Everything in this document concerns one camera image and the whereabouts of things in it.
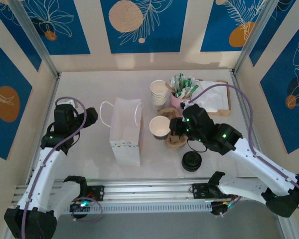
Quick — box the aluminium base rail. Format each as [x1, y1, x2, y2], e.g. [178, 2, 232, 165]
[11, 176, 259, 209]

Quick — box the wooden napkin tray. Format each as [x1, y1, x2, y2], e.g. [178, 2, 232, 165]
[196, 79, 232, 117]

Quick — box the grey slotted cable duct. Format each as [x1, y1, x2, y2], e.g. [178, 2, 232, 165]
[62, 201, 213, 214]

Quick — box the aluminium left corner post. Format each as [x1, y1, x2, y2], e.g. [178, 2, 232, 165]
[7, 0, 60, 78]

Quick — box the stack of white paper cups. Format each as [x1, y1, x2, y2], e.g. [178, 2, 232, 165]
[149, 79, 169, 111]

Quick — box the left controller board with wires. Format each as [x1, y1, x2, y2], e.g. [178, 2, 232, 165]
[69, 198, 95, 220]

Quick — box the controller board with wires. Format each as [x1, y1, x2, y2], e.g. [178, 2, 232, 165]
[210, 199, 236, 217]
[69, 198, 95, 220]

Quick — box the paper cup with dark sleeve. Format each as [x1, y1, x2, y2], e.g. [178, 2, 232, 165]
[149, 116, 171, 142]

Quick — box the aluminium right corner post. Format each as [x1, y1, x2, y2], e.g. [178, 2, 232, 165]
[233, 0, 277, 75]

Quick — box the white patterned paper bag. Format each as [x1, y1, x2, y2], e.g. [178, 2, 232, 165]
[99, 97, 145, 167]

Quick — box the aluminium right side rail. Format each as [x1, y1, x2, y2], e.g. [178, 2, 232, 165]
[231, 72, 265, 160]

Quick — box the right controller board with wires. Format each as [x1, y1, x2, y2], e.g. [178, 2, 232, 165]
[210, 199, 236, 217]

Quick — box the aluminium left side rail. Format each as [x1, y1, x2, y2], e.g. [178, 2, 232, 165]
[27, 74, 62, 185]

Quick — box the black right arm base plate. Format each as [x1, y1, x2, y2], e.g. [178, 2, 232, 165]
[191, 183, 210, 200]

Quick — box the brown pulp cup carrier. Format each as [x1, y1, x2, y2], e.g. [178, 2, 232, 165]
[157, 107, 188, 150]

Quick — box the stack of black cup lids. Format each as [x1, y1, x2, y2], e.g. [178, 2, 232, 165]
[181, 151, 202, 172]

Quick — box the green white sugar sachet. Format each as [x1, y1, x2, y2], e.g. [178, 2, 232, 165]
[175, 73, 187, 90]
[184, 77, 194, 94]
[169, 76, 179, 92]
[183, 84, 200, 98]

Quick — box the pink cup holder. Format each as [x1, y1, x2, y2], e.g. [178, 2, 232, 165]
[169, 91, 192, 113]

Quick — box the aluminium corner post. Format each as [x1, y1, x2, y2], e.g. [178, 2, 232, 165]
[7, 0, 60, 78]
[233, 0, 277, 75]

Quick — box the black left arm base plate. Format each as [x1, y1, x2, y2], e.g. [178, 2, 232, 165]
[86, 185, 105, 201]

